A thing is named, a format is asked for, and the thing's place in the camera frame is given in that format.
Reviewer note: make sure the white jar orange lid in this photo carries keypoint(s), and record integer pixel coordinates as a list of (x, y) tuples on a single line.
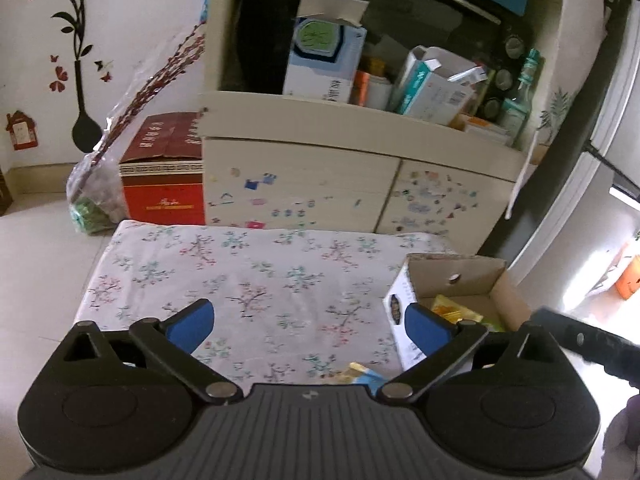
[(372, 91)]

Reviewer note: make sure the bag of green packets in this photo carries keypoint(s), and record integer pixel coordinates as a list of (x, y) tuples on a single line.
[(92, 205)]

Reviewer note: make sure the black metal frame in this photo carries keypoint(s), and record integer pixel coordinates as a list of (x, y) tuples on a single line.
[(565, 125)]

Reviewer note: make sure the blue white carton green label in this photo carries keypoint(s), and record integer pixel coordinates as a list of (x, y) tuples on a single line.
[(325, 55)]

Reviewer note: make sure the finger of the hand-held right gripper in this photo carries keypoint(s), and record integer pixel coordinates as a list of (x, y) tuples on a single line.
[(590, 345)]

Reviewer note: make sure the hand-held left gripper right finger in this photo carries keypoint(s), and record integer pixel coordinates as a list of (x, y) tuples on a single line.
[(425, 330)]

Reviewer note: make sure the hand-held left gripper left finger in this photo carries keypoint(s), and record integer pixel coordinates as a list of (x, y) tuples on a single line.
[(192, 327)]

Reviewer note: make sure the clear bag of red branches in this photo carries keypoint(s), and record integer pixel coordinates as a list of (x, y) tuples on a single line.
[(145, 90)]

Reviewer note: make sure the green glass bottle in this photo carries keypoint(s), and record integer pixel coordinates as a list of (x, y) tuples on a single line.
[(520, 105)]

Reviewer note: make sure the yellow blue snack packet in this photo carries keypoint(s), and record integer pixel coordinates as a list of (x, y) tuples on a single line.
[(362, 376)]

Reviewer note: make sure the red cardboard box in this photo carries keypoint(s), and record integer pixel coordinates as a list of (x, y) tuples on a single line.
[(162, 180)]

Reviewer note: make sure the orange white flat box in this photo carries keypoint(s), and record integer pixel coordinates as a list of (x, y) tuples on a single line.
[(487, 130)]

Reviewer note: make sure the white teal open carton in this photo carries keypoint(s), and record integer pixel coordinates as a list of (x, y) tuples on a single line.
[(435, 92)]

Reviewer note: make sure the red house wall sticker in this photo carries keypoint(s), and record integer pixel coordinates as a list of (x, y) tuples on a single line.
[(21, 131)]

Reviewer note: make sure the floral tablecloth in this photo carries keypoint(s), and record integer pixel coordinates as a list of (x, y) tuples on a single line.
[(250, 280)]

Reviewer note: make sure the cream wooden cabinet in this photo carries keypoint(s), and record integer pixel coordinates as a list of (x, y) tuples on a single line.
[(310, 180)]

